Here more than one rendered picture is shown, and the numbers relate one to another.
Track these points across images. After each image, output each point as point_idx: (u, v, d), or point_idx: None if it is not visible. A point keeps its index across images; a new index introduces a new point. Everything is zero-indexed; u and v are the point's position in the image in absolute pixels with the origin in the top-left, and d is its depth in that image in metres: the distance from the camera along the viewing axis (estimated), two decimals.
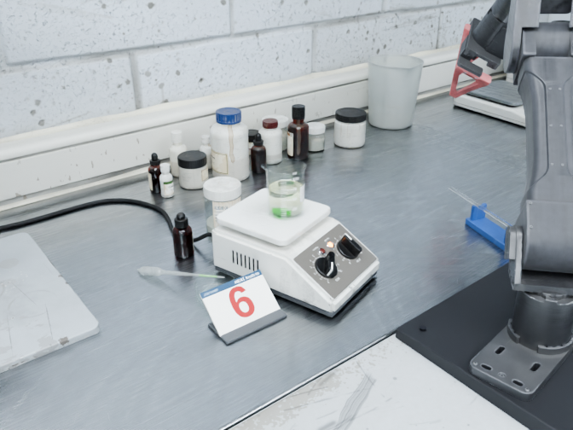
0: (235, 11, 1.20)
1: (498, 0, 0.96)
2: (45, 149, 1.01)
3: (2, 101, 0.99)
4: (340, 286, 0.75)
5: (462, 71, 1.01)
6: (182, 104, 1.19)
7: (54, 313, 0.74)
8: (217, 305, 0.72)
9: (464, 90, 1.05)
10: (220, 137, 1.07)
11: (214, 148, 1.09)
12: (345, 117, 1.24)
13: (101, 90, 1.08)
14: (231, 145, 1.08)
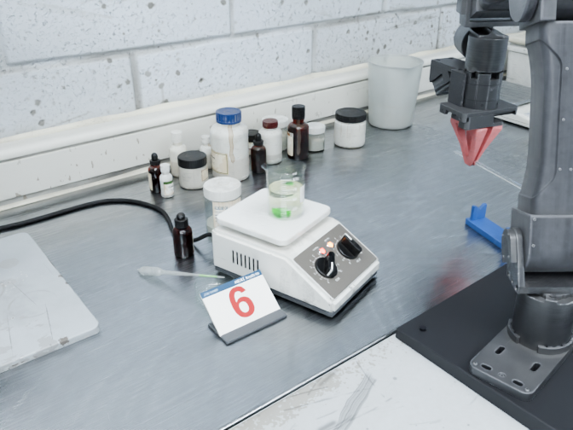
0: (235, 11, 1.20)
1: (466, 55, 0.87)
2: (45, 149, 1.01)
3: (2, 101, 0.99)
4: (340, 286, 0.75)
5: (497, 124, 0.92)
6: (182, 104, 1.19)
7: (54, 313, 0.74)
8: (217, 305, 0.72)
9: None
10: (220, 137, 1.07)
11: (214, 148, 1.09)
12: (345, 117, 1.24)
13: (101, 90, 1.08)
14: (231, 145, 1.08)
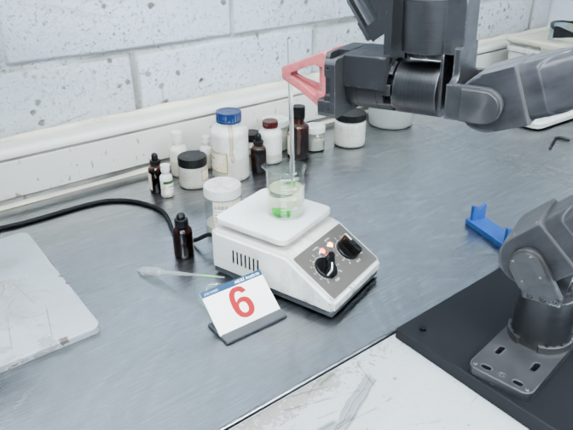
0: (235, 11, 1.20)
1: (408, 96, 0.62)
2: (45, 149, 1.01)
3: (2, 101, 0.99)
4: (340, 286, 0.75)
5: None
6: (182, 104, 1.19)
7: (54, 313, 0.74)
8: (217, 305, 0.72)
9: None
10: (220, 137, 1.07)
11: (214, 148, 1.09)
12: (345, 117, 1.24)
13: (101, 90, 1.08)
14: (231, 145, 1.08)
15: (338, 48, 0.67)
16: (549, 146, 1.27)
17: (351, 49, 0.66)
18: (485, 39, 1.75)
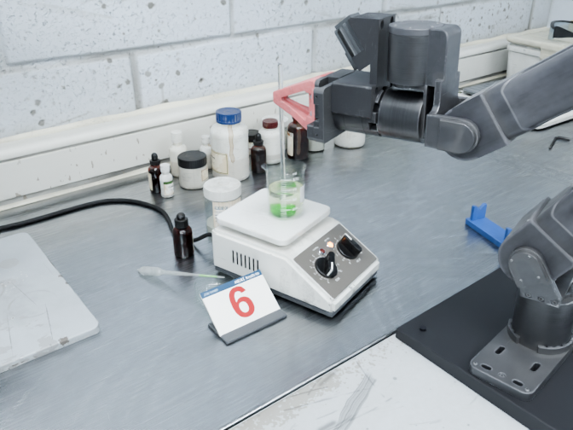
0: (235, 11, 1.20)
1: (392, 124, 0.64)
2: (45, 149, 1.01)
3: (2, 101, 0.99)
4: (340, 286, 0.75)
5: None
6: (182, 104, 1.19)
7: (54, 313, 0.74)
8: (217, 305, 0.72)
9: None
10: (220, 137, 1.07)
11: (214, 148, 1.09)
12: None
13: (101, 90, 1.08)
14: (231, 145, 1.08)
15: (327, 75, 0.70)
16: (549, 146, 1.27)
17: (339, 77, 0.69)
18: (485, 39, 1.75)
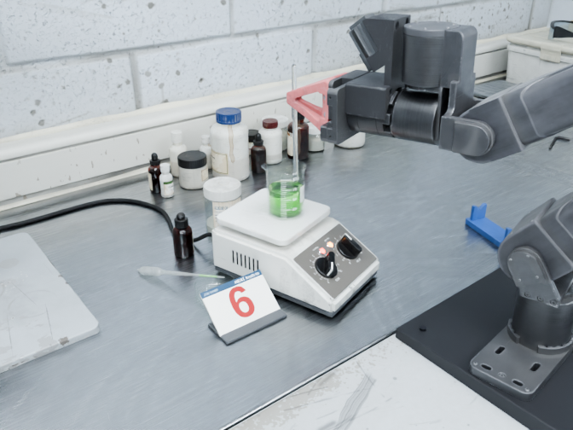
0: (235, 11, 1.20)
1: (407, 126, 0.64)
2: (45, 149, 1.01)
3: (2, 101, 0.99)
4: (340, 286, 0.75)
5: None
6: (182, 104, 1.19)
7: (54, 313, 0.74)
8: (217, 305, 0.72)
9: None
10: (220, 137, 1.07)
11: (214, 148, 1.09)
12: None
13: (101, 90, 1.08)
14: (231, 145, 1.08)
15: (340, 76, 0.69)
16: (549, 146, 1.27)
17: (353, 78, 0.68)
18: (485, 39, 1.75)
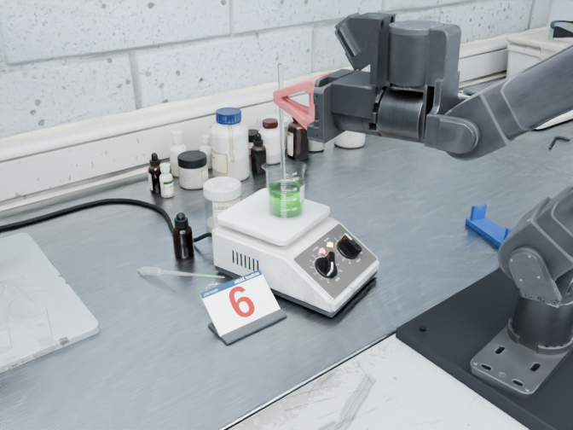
0: (235, 11, 1.20)
1: (392, 124, 0.64)
2: (45, 149, 1.01)
3: (2, 101, 0.99)
4: (340, 286, 0.75)
5: None
6: (182, 104, 1.19)
7: (54, 313, 0.74)
8: (217, 305, 0.72)
9: None
10: (220, 137, 1.07)
11: (214, 148, 1.09)
12: None
13: (101, 90, 1.08)
14: (231, 145, 1.08)
15: (327, 75, 0.70)
16: (549, 146, 1.27)
17: (339, 77, 0.69)
18: (485, 39, 1.75)
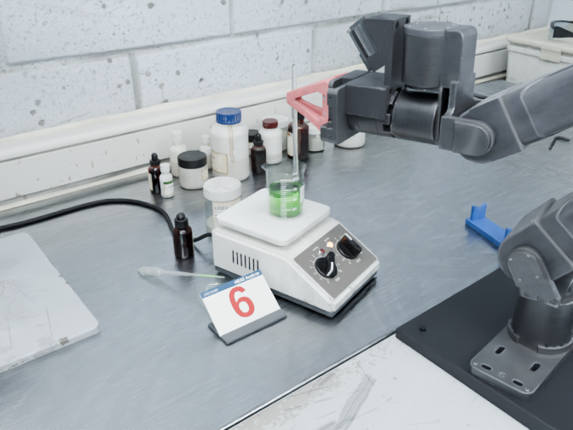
0: (235, 11, 1.20)
1: (407, 126, 0.64)
2: (45, 149, 1.01)
3: (2, 101, 0.99)
4: (340, 286, 0.75)
5: None
6: (182, 104, 1.19)
7: (54, 313, 0.74)
8: (217, 305, 0.72)
9: None
10: (220, 137, 1.07)
11: (214, 148, 1.09)
12: None
13: (101, 90, 1.08)
14: (231, 145, 1.08)
15: (340, 76, 0.69)
16: (549, 146, 1.27)
17: (353, 78, 0.68)
18: (485, 39, 1.75)
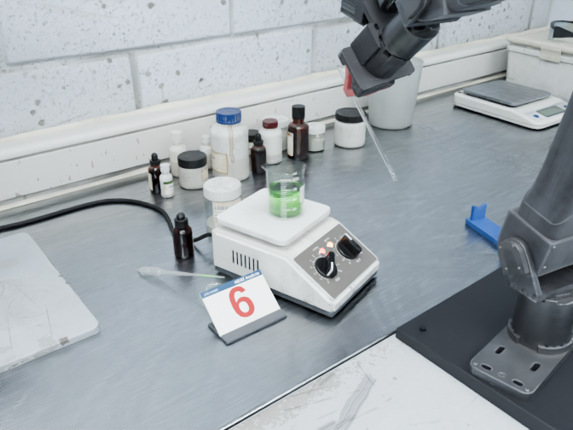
0: (235, 11, 1.20)
1: (390, 36, 0.75)
2: (45, 149, 1.01)
3: (2, 101, 0.99)
4: (340, 286, 0.75)
5: None
6: (182, 104, 1.19)
7: (54, 313, 0.74)
8: (217, 305, 0.72)
9: None
10: (220, 137, 1.07)
11: (214, 148, 1.09)
12: (345, 117, 1.24)
13: (101, 90, 1.08)
14: (231, 145, 1.08)
15: None
16: (549, 146, 1.27)
17: None
18: (485, 39, 1.75)
